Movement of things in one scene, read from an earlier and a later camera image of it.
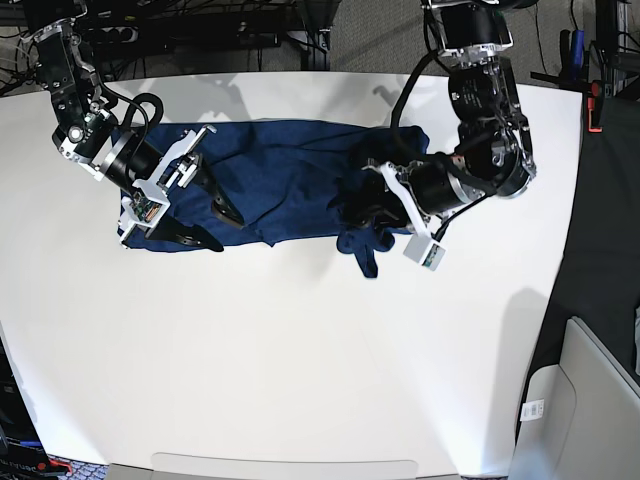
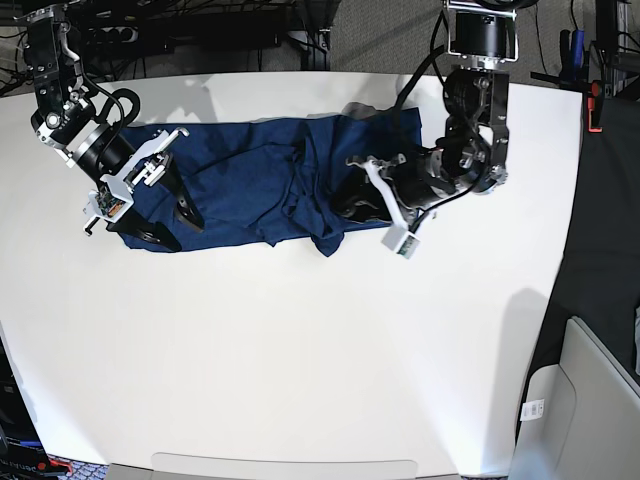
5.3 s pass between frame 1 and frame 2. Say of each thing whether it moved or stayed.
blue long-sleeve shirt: moved
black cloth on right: stayed
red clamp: stayed
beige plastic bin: stayed
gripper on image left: moved
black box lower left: stayed
